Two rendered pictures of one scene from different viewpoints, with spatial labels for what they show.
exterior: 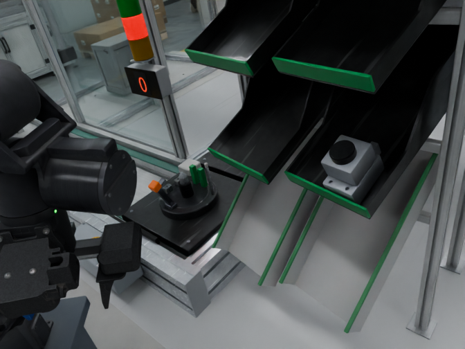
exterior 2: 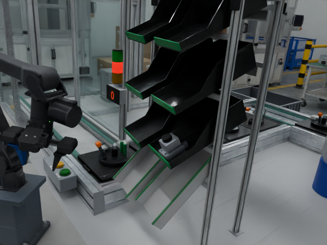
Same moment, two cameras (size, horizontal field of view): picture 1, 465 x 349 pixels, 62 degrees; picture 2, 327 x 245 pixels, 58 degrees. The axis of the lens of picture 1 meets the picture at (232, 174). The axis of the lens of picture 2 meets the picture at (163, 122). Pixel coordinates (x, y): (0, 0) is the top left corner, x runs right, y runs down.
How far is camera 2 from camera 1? 0.42 m
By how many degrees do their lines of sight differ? 13
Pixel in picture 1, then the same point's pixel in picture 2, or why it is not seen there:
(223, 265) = (117, 194)
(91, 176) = (65, 110)
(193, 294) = (96, 201)
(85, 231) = not seen: hidden behind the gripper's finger
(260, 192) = (144, 159)
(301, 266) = (148, 197)
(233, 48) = (142, 87)
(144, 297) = (73, 200)
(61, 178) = (56, 108)
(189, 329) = (88, 219)
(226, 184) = not seen: hidden behind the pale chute
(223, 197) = not seen: hidden behind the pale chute
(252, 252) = (130, 186)
